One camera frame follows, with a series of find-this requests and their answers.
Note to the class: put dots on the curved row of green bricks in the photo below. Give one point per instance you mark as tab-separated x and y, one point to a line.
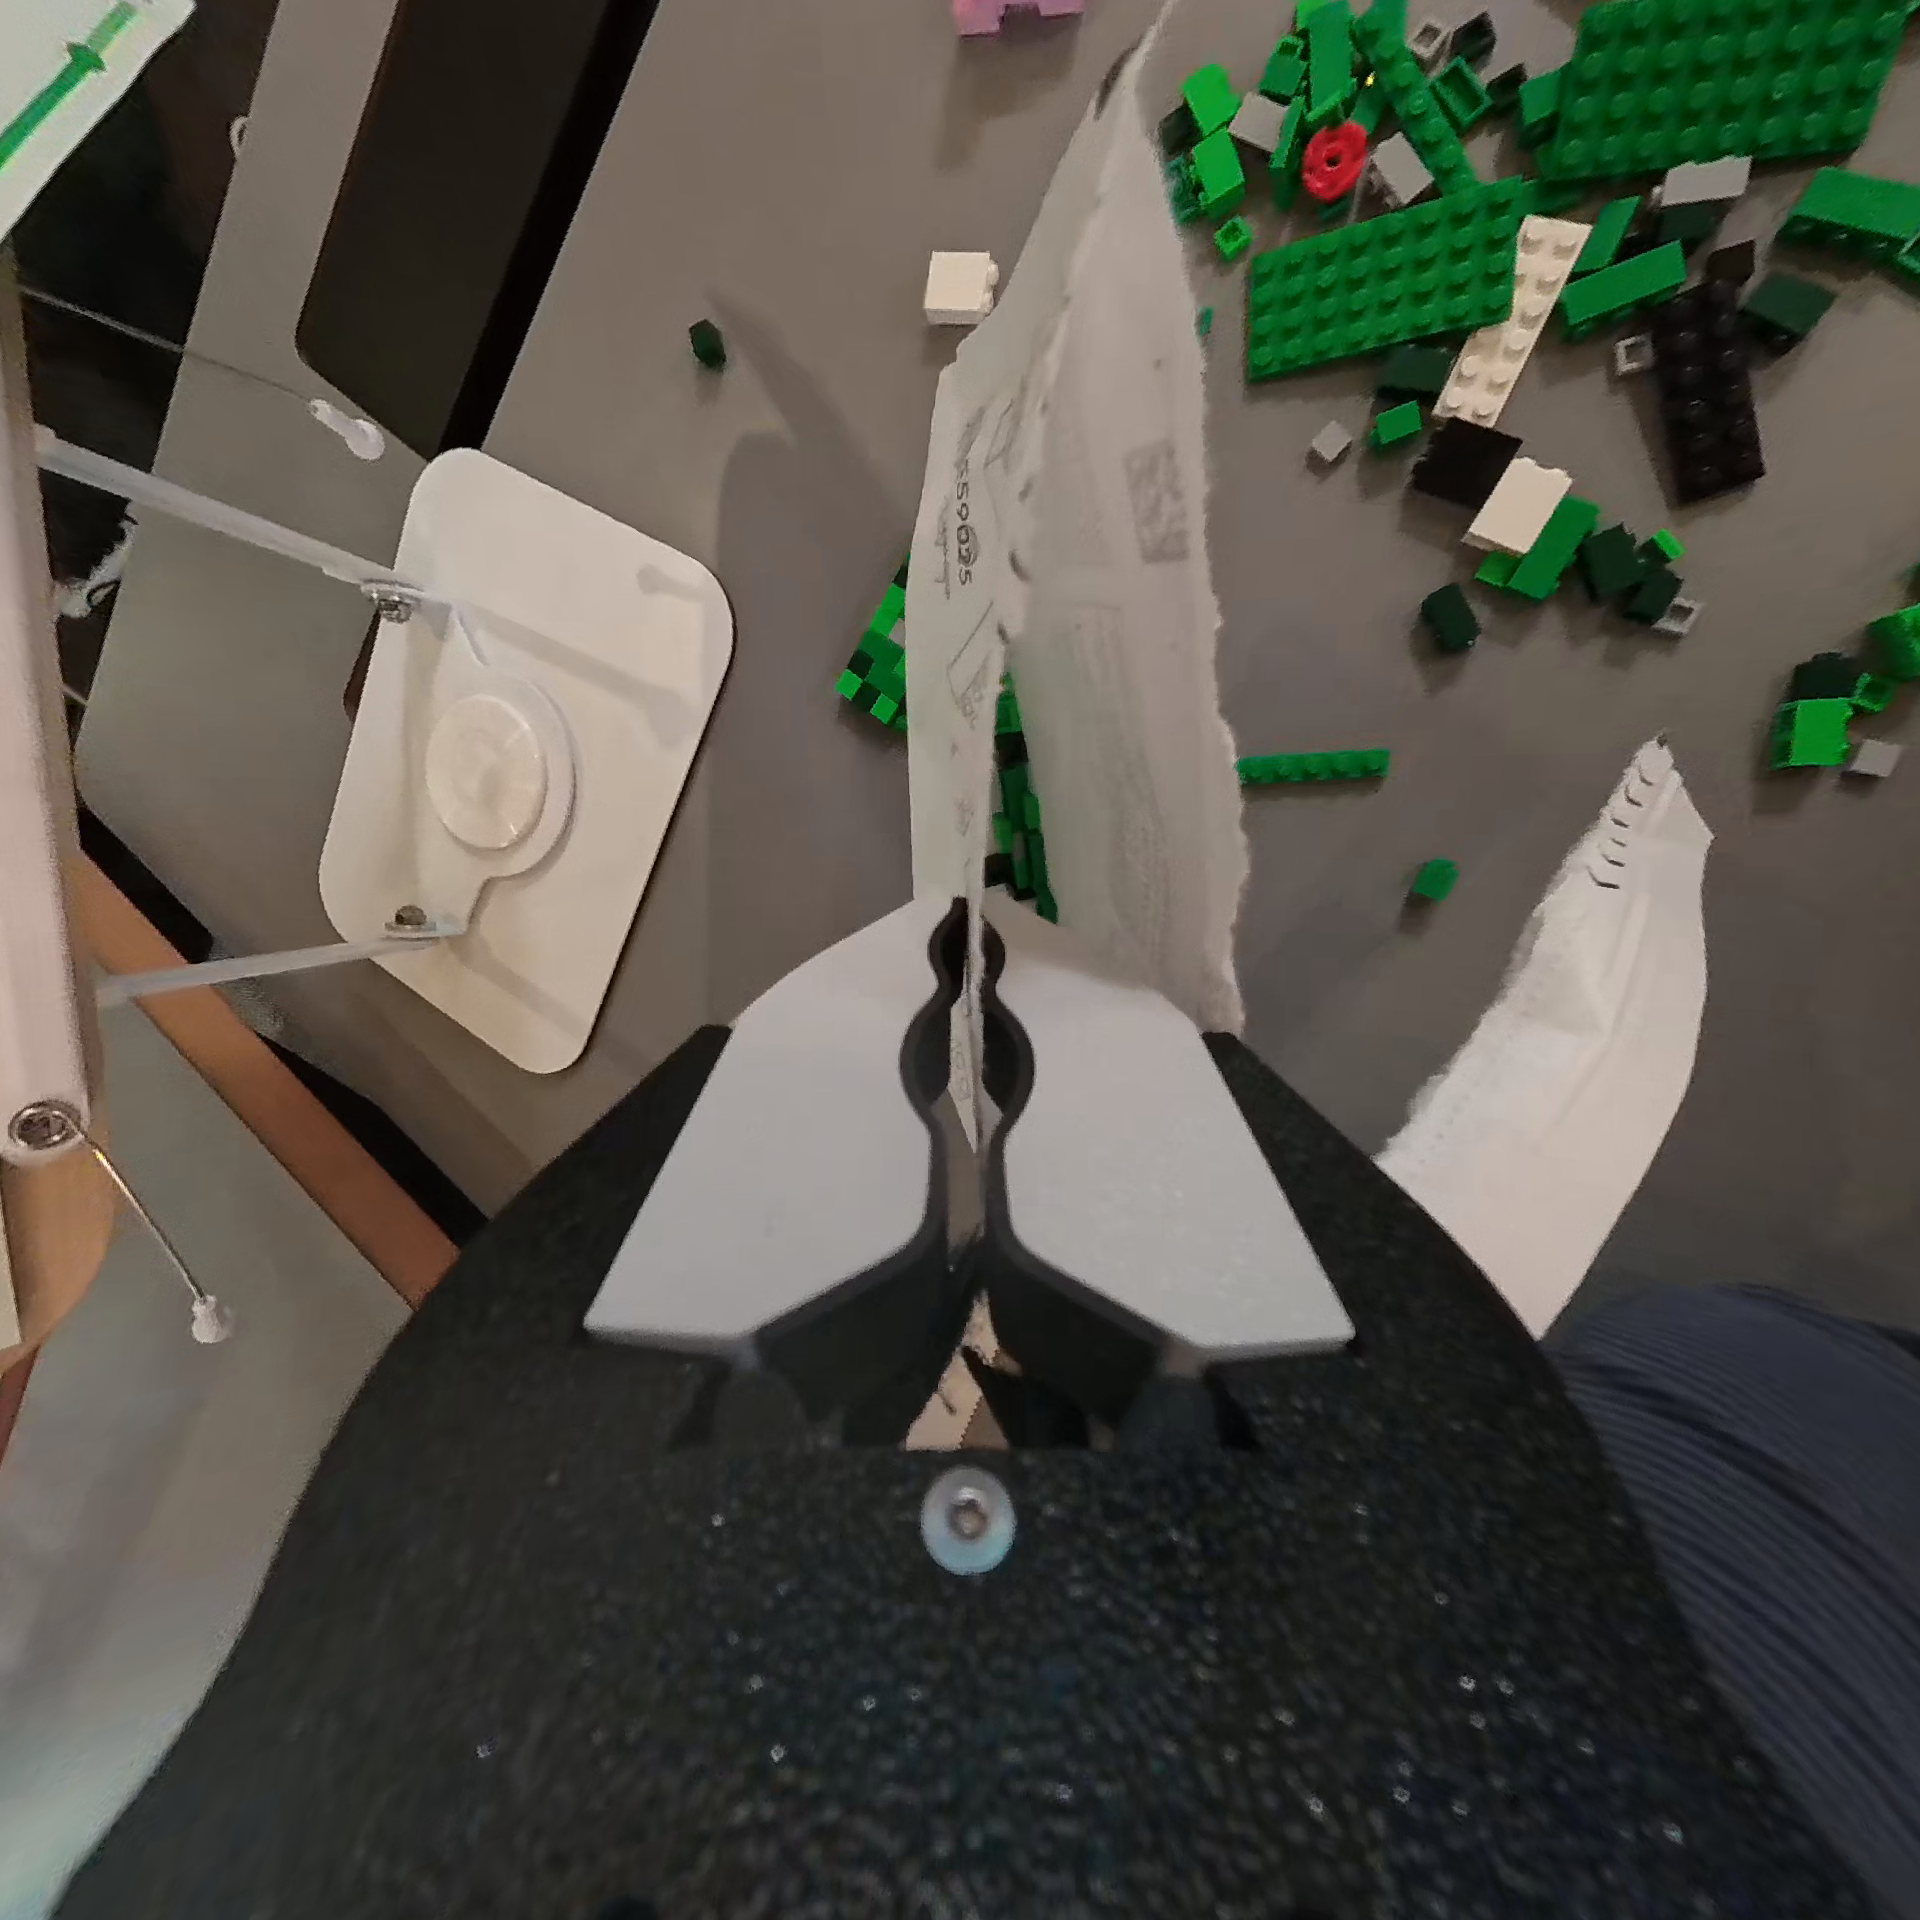
1815	734

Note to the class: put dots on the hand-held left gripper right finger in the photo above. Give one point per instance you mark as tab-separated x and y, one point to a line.
1170	1186

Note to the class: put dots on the pink brick pig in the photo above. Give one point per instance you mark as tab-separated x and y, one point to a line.
1005	13

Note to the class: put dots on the small green brick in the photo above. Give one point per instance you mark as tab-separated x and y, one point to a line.
1431	880

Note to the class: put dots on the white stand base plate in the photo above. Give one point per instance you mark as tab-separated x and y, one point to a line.
527	677

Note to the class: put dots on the tiny dark green brick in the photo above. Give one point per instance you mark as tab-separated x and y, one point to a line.
709	345

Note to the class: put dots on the grey desk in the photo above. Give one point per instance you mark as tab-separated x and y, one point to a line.
782	600

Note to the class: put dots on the grey table with wooden edge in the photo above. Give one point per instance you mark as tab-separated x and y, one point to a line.
222	1426

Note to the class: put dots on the white printed paper bag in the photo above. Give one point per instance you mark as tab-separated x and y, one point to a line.
1108	600

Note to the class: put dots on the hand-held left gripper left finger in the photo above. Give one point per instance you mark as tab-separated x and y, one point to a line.
765	1171

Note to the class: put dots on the small black plate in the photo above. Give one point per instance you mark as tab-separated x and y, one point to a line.
1463	463

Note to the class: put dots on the long narrow green plate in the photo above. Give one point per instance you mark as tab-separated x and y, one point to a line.
1311	768

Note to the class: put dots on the long black plate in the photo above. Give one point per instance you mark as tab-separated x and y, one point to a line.
1710	393

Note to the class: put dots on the person's blue ribbed sweater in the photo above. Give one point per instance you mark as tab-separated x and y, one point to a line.
1773	1576

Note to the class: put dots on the pile of green bricks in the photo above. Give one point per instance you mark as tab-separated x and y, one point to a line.
1215	164

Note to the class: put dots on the small grey tile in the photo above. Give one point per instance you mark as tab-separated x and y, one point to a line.
1329	441

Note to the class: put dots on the red round piece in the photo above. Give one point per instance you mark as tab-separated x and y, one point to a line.
1333	162

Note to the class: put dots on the green mosaic plate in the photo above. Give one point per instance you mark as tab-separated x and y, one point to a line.
878	660

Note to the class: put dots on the large green studded plate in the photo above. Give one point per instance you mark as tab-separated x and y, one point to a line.
1710	81
1379	285

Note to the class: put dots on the green printed instruction booklet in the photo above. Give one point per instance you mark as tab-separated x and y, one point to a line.
59	88

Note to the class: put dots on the long white plate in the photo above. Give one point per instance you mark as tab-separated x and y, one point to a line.
1515	316

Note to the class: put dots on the white square brick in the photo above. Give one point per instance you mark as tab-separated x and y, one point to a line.
960	285

